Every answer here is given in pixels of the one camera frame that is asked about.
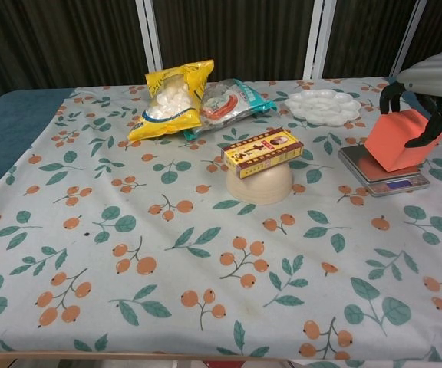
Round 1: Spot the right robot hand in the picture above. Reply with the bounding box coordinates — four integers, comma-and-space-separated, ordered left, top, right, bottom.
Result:
380, 48, 442, 149

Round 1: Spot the orange block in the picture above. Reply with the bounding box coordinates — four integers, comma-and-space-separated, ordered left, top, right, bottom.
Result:
364, 108, 442, 173

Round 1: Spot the silver digital kitchen scale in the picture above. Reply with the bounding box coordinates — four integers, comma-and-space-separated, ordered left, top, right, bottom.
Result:
338, 145, 431, 199

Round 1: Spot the white flower palette dish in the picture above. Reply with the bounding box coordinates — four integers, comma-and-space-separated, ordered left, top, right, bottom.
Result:
284, 88, 361, 127

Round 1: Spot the yellow red carton box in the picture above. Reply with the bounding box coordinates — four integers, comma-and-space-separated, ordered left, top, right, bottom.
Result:
220, 129, 305, 180

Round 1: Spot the clear teal snack bag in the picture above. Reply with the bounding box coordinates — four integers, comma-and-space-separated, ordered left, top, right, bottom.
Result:
183, 78, 277, 140

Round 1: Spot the beige wooden bowl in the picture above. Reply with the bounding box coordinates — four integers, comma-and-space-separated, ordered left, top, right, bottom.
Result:
225, 163, 295, 206

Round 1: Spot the yellow marshmallow bag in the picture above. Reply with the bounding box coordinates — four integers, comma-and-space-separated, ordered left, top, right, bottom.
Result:
127, 59, 215, 142

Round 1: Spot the floral orange berry tablecloth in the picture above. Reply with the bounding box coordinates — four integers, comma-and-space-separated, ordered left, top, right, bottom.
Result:
0, 76, 442, 368

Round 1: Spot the teal table cover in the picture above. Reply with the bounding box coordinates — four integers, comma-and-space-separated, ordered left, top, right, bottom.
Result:
0, 75, 442, 204

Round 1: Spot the dark folding screen white frame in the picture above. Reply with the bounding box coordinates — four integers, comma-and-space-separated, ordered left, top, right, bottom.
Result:
0, 0, 442, 99

